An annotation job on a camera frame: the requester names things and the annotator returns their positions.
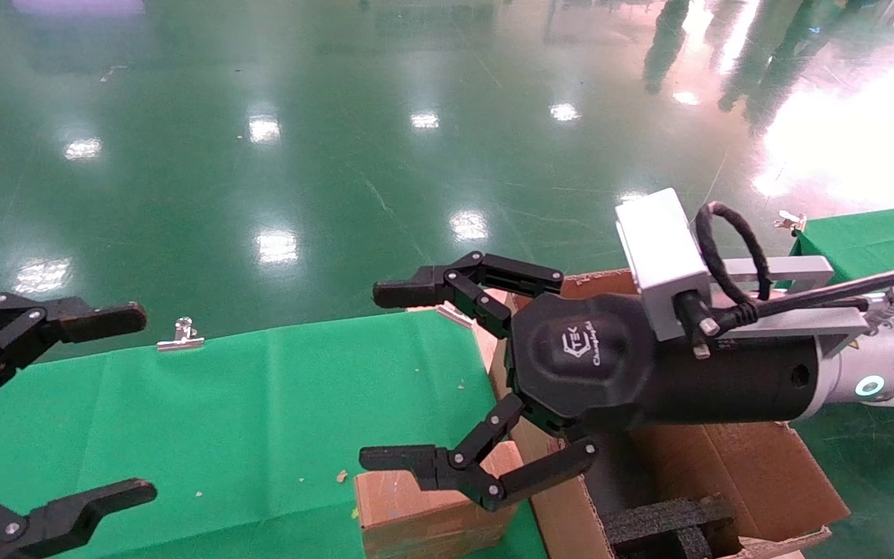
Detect black foam insert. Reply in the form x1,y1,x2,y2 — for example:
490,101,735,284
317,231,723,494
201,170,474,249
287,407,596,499
602,495,736,559

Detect silver camera mount bracket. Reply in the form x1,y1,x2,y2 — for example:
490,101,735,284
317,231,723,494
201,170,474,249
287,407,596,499
707,256,894,359

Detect large open cardboard carton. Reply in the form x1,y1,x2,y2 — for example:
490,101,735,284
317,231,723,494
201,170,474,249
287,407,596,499
486,268,855,559

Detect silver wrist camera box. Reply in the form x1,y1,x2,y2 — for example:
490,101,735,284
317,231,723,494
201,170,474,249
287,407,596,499
615,188,713,342

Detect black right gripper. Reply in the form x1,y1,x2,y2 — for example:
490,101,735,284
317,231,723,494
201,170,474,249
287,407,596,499
359,251,822,512

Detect large green table cloth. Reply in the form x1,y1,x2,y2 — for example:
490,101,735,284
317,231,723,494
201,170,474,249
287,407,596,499
0,311,549,559

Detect black camera cable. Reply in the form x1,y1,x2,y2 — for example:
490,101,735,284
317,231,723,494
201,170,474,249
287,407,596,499
676,200,894,348

